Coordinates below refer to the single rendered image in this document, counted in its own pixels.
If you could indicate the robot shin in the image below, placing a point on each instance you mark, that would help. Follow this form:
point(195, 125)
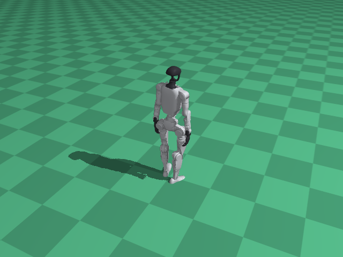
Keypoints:
point(164, 157)
point(177, 165)

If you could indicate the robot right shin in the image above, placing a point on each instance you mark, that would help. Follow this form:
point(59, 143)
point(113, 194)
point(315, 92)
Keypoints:
point(177, 165)

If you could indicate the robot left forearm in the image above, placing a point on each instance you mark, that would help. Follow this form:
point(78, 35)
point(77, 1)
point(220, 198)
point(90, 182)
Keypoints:
point(156, 111)

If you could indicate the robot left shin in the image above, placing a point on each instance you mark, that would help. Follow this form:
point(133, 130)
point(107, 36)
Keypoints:
point(164, 157)

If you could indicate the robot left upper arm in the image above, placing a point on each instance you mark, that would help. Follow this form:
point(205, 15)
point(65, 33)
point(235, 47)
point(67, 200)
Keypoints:
point(158, 93)

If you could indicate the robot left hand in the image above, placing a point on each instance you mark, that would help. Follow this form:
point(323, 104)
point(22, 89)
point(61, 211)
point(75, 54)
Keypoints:
point(155, 121)

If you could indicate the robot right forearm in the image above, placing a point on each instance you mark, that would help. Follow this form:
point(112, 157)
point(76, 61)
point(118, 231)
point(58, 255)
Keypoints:
point(187, 123)

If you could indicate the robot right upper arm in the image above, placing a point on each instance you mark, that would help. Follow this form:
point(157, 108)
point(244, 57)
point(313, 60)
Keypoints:
point(184, 96)

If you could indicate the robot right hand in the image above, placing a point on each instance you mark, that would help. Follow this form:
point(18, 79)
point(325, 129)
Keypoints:
point(187, 138)

